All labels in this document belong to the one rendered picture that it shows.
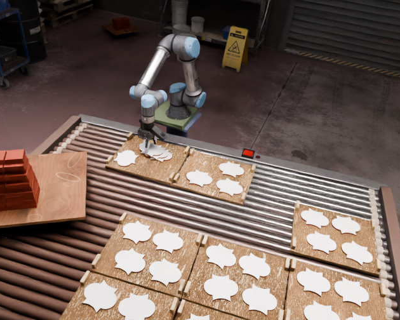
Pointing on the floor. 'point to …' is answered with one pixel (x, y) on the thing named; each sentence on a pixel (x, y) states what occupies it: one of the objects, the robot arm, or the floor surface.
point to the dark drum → (35, 32)
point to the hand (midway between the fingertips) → (151, 149)
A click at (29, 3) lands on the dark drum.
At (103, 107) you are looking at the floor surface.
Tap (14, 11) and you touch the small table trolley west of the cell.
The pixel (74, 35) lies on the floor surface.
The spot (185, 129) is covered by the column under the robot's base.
